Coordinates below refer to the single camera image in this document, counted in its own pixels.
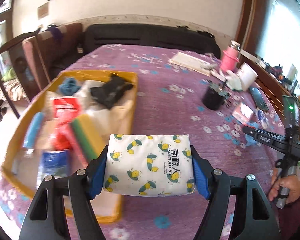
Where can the red plastic bag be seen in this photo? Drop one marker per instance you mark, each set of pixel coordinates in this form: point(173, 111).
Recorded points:
point(59, 140)

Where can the red blue small packet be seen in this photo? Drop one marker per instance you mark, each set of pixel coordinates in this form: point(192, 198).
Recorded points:
point(250, 141)

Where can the pink thermos bottle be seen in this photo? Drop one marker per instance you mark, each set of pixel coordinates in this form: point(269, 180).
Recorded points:
point(230, 56)

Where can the red white tissue pack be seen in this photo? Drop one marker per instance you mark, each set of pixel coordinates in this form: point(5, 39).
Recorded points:
point(65, 109)

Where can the white paper cup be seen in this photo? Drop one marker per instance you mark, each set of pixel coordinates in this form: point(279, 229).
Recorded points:
point(246, 75)

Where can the pink tissue pack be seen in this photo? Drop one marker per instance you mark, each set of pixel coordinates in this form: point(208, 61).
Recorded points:
point(243, 113)

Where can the black sofa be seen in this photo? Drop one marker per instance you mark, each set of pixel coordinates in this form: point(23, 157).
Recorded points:
point(202, 42)

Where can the colourful sponge pack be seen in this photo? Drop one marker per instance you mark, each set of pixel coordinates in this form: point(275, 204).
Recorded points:
point(87, 136)

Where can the blue white tissue pack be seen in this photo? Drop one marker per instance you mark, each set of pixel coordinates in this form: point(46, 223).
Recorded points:
point(55, 163)

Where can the black round container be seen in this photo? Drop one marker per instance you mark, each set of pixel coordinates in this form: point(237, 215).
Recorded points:
point(215, 95)

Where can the person right hand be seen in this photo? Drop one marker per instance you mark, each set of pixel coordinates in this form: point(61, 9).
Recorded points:
point(291, 182)

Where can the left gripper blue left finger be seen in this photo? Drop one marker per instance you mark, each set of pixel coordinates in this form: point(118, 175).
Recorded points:
point(46, 218)

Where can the blue cloth ball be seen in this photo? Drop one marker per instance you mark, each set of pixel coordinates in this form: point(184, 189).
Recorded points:
point(69, 87)

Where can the white plastic bag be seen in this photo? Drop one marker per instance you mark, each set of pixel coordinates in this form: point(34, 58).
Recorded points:
point(113, 121)

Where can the white booklet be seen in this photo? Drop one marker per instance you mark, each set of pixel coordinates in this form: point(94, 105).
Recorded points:
point(231, 79)

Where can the wooden sideboard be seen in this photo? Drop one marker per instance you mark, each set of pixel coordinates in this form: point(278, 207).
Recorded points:
point(270, 86)

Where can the small wall plaque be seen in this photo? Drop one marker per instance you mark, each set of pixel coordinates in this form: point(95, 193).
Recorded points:
point(43, 11)

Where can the blue long packet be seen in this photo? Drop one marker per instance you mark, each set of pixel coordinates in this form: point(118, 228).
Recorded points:
point(33, 130)

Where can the wooden armchair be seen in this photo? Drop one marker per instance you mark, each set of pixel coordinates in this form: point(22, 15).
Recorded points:
point(37, 57)

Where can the lemon print tissue pack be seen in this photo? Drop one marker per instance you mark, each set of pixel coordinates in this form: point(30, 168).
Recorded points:
point(149, 165)

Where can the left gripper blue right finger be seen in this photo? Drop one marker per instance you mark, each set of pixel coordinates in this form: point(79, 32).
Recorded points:
point(253, 215)

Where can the purple floral tablecloth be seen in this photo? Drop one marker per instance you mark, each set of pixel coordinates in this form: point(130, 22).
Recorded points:
point(169, 102)

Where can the black plastic bag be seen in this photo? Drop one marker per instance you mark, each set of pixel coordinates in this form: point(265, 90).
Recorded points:
point(111, 92)

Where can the yellow cardboard tray box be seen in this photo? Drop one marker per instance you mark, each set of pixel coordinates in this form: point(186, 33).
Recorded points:
point(21, 168)

